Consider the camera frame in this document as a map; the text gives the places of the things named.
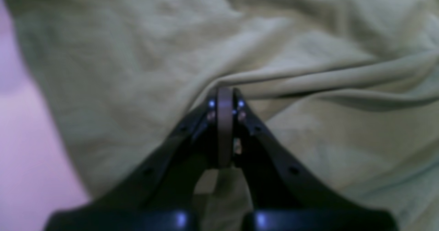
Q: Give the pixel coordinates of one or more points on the green t-shirt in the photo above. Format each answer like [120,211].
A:
[350,87]

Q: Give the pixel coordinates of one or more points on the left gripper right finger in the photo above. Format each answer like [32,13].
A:
[285,195]

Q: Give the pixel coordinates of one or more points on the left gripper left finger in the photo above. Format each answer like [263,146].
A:
[157,195]

